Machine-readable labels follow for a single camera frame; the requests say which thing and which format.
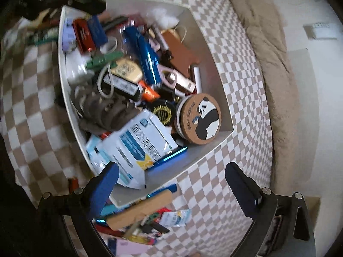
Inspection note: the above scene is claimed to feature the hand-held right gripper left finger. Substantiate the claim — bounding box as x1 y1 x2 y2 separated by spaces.
38 162 120 257

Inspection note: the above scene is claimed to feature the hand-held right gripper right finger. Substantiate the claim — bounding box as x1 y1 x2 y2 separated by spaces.
225 162 311 257

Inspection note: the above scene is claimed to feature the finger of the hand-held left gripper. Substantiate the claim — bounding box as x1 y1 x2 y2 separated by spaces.
47 0 107 15

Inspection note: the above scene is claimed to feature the white cardboard shoe box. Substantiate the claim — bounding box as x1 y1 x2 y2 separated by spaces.
57 0 235 212

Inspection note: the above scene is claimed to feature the jumble of mixed lighters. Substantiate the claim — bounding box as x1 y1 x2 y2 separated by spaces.
62 16 161 102

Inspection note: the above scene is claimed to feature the pile of assorted lighters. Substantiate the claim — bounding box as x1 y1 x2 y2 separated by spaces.
24 5 63 46
92 183 192 247

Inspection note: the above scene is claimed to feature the wooden flat stick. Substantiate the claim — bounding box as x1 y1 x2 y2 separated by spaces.
107 189 173 231

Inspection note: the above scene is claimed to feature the white medicine packet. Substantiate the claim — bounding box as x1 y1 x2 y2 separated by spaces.
95 110 179 189

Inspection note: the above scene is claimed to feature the crumpled clear plastic bag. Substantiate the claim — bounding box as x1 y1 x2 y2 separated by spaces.
66 54 90 85

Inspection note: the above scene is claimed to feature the pink paper sheet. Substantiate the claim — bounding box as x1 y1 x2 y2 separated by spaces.
115 238 150 256

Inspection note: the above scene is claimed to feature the light blue packet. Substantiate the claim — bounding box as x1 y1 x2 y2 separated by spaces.
161 209 191 227

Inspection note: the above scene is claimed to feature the brown hair claw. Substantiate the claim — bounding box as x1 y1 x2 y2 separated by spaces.
71 86 141 136

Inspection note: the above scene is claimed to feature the white tissue wad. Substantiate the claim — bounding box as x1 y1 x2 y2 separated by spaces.
146 7 180 28

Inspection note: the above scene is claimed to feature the blue metallic tube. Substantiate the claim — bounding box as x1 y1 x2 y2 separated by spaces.
123 27 162 85

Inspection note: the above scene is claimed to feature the round panda print tin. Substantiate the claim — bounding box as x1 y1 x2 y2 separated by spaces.
174 94 222 145

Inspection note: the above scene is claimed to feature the black round compact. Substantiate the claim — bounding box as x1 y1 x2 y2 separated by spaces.
149 99 177 127

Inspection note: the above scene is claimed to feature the brown leather wallet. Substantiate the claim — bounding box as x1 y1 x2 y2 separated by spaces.
161 31 201 78

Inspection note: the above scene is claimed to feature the pink metal bottle opener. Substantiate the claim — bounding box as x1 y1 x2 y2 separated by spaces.
158 66 197 91

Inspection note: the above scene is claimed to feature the white cylinder stick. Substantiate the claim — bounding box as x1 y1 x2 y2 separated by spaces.
191 66 203 94

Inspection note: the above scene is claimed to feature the beige quilt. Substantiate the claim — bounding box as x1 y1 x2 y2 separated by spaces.
226 0 301 190

